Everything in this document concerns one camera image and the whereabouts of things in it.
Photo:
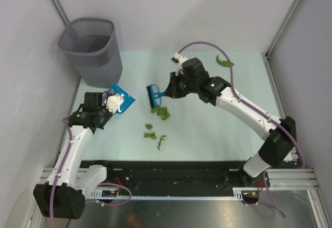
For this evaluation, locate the grey mesh waste bin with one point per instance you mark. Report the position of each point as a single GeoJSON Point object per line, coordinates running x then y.
{"type": "Point", "coordinates": [91, 47]}

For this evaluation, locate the long green scrap lower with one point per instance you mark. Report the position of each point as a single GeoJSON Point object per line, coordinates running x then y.
{"type": "Point", "coordinates": [162, 138]}

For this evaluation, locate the green paper scrap lower middle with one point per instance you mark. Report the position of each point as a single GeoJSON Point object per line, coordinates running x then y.
{"type": "Point", "coordinates": [150, 135]}

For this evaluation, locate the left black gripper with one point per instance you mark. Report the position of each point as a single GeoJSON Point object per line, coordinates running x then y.
{"type": "Point", "coordinates": [110, 115]}

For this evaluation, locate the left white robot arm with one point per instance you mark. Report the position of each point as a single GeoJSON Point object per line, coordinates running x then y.
{"type": "Point", "coordinates": [64, 194]}

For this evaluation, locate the white slotted cable duct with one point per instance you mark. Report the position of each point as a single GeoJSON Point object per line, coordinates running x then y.
{"type": "Point", "coordinates": [100, 195]}

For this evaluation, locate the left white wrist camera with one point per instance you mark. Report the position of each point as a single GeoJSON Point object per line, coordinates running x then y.
{"type": "Point", "coordinates": [113, 103]}

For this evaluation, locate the blue plastic dustpan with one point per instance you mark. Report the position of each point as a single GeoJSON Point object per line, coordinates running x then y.
{"type": "Point", "coordinates": [116, 89]}

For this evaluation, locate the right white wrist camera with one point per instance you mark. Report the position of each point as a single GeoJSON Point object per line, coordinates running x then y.
{"type": "Point", "coordinates": [178, 59]}

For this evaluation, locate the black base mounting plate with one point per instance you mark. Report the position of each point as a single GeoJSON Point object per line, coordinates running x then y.
{"type": "Point", "coordinates": [227, 173]}

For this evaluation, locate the green paper scrap far corner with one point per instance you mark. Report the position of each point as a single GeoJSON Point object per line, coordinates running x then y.
{"type": "Point", "coordinates": [224, 63]}

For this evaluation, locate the small green scrap lower left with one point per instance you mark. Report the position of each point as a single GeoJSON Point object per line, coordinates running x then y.
{"type": "Point", "coordinates": [149, 126]}

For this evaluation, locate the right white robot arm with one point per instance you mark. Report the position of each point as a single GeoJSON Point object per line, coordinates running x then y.
{"type": "Point", "coordinates": [279, 135]}

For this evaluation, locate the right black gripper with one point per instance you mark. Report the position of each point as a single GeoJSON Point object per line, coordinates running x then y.
{"type": "Point", "coordinates": [173, 90]}

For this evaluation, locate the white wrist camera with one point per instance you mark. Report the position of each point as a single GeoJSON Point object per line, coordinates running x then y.
{"type": "Point", "coordinates": [178, 59]}
{"type": "Point", "coordinates": [113, 103]}

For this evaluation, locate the blue hand brush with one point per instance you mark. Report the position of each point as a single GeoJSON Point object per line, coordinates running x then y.
{"type": "Point", "coordinates": [155, 95]}

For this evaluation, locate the green paper scrap centre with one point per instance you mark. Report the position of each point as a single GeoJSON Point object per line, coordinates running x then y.
{"type": "Point", "coordinates": [162, 112]}

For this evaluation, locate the green paper scrap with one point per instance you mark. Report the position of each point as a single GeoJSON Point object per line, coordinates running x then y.
{"type": "Point", "coordinates": [162, 112]}
{"type": "Point", "coordinates": [150, 135]}

